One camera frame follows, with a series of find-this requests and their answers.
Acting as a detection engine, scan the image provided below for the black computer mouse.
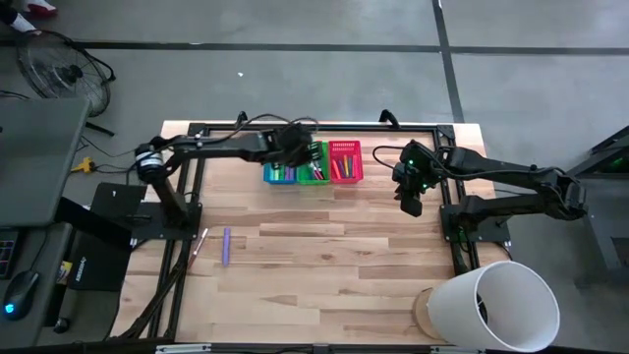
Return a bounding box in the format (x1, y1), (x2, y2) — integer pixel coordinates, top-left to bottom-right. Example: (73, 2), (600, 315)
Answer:
(2, 268), (40, 322)

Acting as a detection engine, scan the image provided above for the blue plastic basket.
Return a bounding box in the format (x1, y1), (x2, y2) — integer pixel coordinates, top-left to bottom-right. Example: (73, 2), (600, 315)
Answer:
(262, 160), (298, 186)

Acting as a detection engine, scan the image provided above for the person's white red shoe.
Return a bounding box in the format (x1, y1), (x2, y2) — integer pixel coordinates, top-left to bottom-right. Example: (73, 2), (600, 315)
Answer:
(7, 12), (43, 36)
(22, 0), (58, 17)

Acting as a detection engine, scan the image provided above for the dark grey desk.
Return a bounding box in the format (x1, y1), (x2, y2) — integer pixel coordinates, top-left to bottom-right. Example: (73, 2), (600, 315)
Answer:
(0, 220), (75, 350)

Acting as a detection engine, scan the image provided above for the round wooden lamp base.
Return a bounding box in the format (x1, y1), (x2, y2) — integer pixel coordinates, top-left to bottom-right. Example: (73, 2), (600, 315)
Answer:
(411, 287), (446, 341)

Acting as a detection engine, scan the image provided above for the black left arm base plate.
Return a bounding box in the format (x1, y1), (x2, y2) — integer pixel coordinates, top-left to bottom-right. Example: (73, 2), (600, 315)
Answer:
(90, 182), (202, 242)

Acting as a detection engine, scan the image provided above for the white cylindrical bucket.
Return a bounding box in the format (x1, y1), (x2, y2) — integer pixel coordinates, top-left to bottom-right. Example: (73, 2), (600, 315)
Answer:
(426, 260), (561, 353)

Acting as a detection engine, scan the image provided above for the red plastic basket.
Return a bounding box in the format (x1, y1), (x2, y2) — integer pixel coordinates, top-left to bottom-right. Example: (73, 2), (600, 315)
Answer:
(327, 140), (365, 185)

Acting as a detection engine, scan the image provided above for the grey laptop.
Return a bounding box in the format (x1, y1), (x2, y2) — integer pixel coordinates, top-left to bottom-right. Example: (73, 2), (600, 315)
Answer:
(0, 96), (90, 228)

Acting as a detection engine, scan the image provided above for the silver aluminium bar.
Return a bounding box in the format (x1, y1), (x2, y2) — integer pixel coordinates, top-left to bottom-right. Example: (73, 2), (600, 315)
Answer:
(155, 343), (212, 354)
(430, 346), (486, 354)

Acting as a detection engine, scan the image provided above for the black floor fan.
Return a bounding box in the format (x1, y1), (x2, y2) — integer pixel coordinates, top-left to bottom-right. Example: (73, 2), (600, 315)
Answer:
(15, 29), (117, 138)

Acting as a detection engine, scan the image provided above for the yellow label card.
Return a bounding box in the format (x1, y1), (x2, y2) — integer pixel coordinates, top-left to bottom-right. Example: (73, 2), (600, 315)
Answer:
(56, 260), (74, 286)

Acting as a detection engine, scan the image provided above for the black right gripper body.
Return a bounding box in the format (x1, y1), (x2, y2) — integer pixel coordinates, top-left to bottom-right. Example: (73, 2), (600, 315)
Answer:
(392, 161), (436, 218)

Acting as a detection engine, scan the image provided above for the lavender highlighter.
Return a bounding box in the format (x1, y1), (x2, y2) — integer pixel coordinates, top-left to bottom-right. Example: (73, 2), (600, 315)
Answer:
(221, 226), (232, 268)

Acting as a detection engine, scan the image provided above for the yellow power plug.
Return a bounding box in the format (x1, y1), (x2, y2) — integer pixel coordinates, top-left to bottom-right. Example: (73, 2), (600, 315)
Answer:
(70, 156), (97, 174)

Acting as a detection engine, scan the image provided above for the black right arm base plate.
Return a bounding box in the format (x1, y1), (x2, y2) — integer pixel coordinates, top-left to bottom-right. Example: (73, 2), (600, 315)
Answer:
(439, 204), (512, 245)

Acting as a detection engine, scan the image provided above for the green plastic basket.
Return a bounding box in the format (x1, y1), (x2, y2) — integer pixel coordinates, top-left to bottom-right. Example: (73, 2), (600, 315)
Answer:
(296, 141), (330, 186)

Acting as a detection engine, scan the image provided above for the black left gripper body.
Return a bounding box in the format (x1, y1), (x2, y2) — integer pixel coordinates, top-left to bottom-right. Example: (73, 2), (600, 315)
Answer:
(269, 123), (315, 169)

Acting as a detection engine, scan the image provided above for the black box with white print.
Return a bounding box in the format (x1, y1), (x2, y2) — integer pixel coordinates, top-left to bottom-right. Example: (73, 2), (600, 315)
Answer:
(66, 230), (134, 294)

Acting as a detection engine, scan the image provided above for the dark metal cart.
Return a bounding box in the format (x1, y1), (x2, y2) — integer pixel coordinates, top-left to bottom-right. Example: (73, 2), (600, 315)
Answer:
(540, 125), (629, 286)

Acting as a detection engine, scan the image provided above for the black keyboard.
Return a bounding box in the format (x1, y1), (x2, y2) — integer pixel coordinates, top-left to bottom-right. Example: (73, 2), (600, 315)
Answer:
(0, 230), (20, 280)

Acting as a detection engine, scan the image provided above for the white marker with brown cap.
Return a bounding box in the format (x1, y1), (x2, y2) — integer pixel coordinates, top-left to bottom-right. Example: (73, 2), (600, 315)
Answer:
(188, 227), (210, 269)

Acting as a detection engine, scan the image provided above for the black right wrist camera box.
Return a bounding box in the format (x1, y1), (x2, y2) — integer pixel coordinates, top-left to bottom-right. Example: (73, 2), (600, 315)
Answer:
(403, 140), (429, 171)

